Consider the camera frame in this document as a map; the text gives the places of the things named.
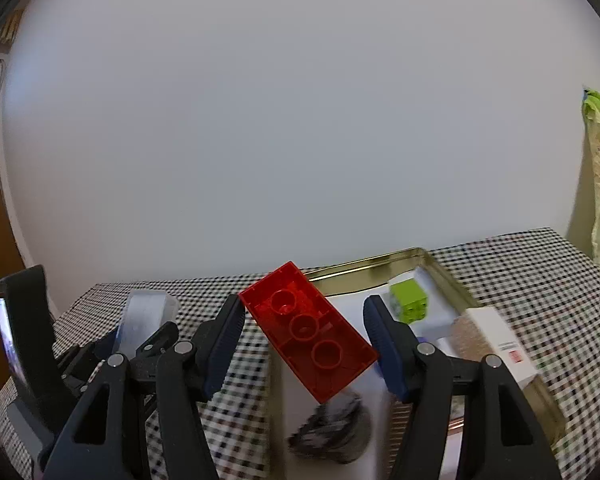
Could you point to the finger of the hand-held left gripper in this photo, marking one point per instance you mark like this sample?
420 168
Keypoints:
157 337

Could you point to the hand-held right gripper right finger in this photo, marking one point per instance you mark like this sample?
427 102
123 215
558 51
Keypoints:
385 350

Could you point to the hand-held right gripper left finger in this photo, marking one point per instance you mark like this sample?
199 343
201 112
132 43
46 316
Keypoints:
222 347

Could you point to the red toy brick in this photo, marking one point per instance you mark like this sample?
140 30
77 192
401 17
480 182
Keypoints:
340 385

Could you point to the gold metal tin tray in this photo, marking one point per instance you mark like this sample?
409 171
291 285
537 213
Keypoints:
370 265

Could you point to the clear plastic box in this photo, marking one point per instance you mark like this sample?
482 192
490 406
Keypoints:
145 310

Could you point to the green toy block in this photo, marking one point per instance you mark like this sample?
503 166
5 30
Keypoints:
407 300

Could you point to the black device with screen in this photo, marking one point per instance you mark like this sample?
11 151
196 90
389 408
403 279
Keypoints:
35 340

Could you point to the white paper sheet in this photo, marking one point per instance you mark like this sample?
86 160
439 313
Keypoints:
347 305

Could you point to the smartphone with lit screen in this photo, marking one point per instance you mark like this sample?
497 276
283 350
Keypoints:
7 340

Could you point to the dark grey crumpled object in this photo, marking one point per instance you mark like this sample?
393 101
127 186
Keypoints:
340 435

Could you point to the white cardboard box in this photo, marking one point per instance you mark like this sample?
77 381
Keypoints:
500 340

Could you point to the checkered tablecloth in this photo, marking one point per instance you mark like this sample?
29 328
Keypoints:
530 270

